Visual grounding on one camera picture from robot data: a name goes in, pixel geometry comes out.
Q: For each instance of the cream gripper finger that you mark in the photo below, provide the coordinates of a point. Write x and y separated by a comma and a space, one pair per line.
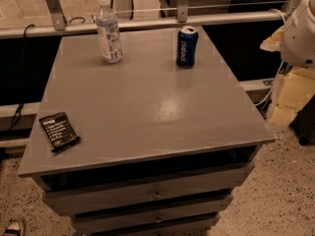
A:
273, 42

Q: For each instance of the blue plastic water bottle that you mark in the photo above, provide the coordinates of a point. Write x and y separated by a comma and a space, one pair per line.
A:
108, 33

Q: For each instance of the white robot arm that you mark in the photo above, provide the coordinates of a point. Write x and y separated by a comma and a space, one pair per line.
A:
295, 40

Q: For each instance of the blue pepsi can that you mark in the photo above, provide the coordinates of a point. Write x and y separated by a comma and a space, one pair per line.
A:
186, 47

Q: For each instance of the grey drawer cabinet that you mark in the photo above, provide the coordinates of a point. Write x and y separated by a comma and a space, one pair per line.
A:
161, 148

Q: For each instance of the black snack packet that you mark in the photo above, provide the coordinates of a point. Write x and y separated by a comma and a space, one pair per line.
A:
59, 131

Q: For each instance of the black and white shoe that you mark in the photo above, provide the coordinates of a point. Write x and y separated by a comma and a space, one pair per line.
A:
15, 228

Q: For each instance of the metal railing frame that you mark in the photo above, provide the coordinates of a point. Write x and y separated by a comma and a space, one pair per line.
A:
70, 17

